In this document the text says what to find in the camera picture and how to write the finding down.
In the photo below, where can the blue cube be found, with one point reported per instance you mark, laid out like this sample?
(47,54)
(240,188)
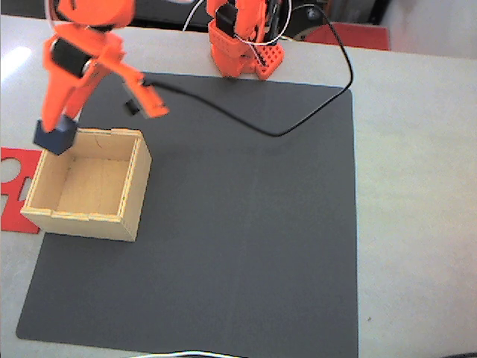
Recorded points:
(56,141)

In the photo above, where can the wooden box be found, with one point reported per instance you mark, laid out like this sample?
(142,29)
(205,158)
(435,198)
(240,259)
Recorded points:
(93,182)

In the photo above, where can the red cut-out sheet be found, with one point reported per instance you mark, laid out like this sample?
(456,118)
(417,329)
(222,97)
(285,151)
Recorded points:
(16,216)

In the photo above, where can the black background device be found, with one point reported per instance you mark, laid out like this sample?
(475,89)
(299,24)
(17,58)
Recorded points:
(311,15)

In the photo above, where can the dark grey mat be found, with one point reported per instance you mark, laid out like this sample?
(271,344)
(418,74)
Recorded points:
(231,279)

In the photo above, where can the red flat object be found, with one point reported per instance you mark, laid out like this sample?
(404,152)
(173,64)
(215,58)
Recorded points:
(357,37)

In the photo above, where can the wrist camera on orange bracket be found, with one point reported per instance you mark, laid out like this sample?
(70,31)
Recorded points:
(149,100)

